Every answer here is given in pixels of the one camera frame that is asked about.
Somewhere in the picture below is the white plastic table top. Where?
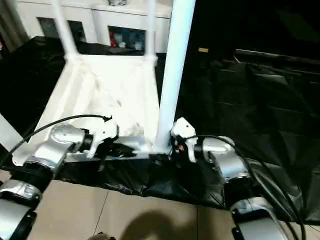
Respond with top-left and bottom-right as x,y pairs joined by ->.
12,52 -> 173,167

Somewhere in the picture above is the black glossy mat cloth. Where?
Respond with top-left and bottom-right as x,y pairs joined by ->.
0,36 -> 320,223

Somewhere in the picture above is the grey rounded object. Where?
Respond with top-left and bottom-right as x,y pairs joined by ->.
89,232 -> 117,240

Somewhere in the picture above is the white glass door cabinet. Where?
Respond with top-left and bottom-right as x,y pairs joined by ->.
14,0 -> 173,53

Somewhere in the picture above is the grey curtain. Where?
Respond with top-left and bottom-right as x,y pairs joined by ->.
0,0 -> 30,55

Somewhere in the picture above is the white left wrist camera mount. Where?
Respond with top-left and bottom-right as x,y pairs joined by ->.
84,117 -> 120,159

